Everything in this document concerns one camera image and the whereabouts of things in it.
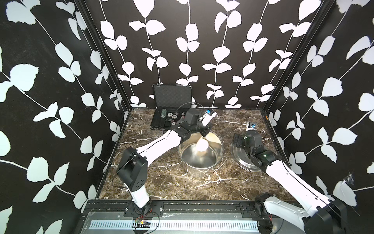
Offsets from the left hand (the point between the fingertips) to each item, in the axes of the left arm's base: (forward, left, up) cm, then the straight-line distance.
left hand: (214, 121), depth 80 cm
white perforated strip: (-44, +24, -25) cm, 57 cm away
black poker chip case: (+35, +27, -16) cm, 47 cm away
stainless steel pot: (-13, +8, -27) cm, 31 cm away
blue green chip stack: (+28, +33, -22) cm, 49 cm away
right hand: (-4, -15, -5) cm, 16 cm away
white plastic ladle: (-2, +5, -22) cm, 23 cm away
